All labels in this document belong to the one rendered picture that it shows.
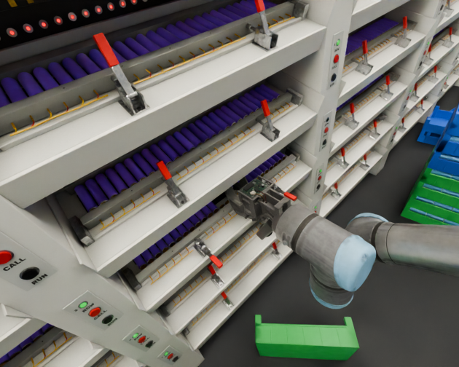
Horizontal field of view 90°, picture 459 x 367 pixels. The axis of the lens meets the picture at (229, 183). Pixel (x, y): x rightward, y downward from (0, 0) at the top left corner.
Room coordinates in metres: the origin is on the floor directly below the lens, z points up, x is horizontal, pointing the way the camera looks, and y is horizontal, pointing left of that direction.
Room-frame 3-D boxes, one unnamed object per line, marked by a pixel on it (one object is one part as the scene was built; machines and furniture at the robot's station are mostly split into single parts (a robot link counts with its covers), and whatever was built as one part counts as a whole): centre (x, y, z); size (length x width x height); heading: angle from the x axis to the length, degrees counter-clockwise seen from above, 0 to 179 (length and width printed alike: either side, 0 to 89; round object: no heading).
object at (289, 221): (0.28, -0.11, 0.63); 0.10 x 0.05 x 0.09; 121
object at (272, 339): (0.19, -0.12, 0.10); 0.30 x 0.08 x 0.20; 77
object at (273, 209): (0.35, -0.07, 0.63); 0.12 x 0.08 x 0.09; 31
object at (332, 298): (0.20, -0.18, 0.52); 0.12 x 0.09 x 0.12; 123
